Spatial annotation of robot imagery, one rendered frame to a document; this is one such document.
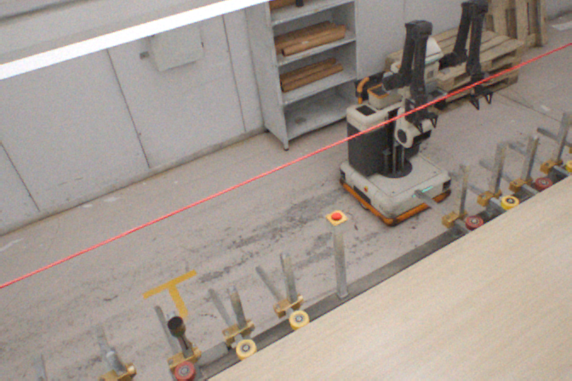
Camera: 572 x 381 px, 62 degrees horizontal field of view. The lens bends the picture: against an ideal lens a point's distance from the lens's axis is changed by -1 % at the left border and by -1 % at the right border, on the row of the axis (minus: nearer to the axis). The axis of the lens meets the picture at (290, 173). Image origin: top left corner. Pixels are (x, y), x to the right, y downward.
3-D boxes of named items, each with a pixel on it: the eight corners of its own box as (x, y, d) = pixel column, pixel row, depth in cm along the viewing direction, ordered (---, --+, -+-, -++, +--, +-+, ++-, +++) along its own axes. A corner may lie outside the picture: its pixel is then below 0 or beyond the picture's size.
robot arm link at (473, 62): (482, -1, 274) (468, 3, 271) (490, 1, 270) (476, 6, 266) (474, 68, 300) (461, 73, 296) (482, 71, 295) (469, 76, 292)
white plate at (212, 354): (174, 381, 207) (168, 369, 201) (228, 352, 216) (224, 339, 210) (174, 383, 207) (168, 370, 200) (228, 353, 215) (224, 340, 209)
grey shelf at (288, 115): (264, 132, 493) (237, -25, 399) (337, 103, 523) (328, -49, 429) (285, 151, 460) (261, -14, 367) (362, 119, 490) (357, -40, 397)
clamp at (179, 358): (168, 366, 200) (165, 359, 197) (198, 349, 204) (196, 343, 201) (173, 376, 196) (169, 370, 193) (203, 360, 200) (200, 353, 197)
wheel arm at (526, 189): (477, 165, 289) (478, 159, 286) (482, 163, 290) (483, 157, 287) (540, 203, 257) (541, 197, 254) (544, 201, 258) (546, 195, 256)
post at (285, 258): (291, 321, 227) (278, 252, 198) (298, 318, 228) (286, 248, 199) (295, 326, 224) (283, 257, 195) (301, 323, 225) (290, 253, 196)
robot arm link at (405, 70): (417, 12, 263) (403, 17, 259) (434, 23, 255) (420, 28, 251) (405, 79, 295) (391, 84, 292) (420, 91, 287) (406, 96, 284)
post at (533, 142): (514, 203, 280) (529, 135, 251) (518, 201, 281) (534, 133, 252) (518, 207, 277) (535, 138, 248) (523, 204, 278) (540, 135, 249)
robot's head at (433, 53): (397, 55, 303) (408, 43, 289) (422, 46, 310) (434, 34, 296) (407, 75, 301) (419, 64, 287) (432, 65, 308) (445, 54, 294)
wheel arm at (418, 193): (413, 196, 271) (414, 190, 268) (418, 193, 272) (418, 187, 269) (471, 241, 239) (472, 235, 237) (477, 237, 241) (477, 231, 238)
